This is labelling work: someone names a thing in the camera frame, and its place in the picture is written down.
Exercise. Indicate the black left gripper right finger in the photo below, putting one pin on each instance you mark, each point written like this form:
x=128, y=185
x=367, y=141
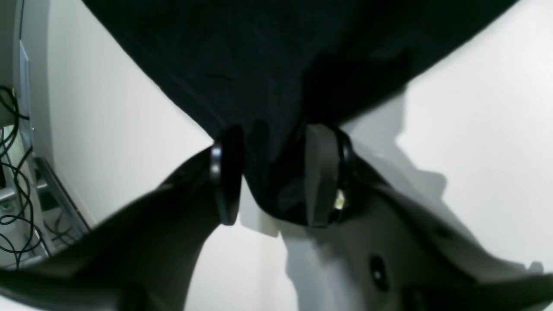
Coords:
x=402, y=255

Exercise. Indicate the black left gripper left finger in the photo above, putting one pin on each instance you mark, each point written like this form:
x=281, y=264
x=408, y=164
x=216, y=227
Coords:
x=142, y=258

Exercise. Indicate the black printed T-shirt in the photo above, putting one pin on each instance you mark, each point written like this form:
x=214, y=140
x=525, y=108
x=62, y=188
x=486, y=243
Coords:
x=274, y=66

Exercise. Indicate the aluminium table frame rail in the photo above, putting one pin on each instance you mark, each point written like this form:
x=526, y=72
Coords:
x=38, y=217

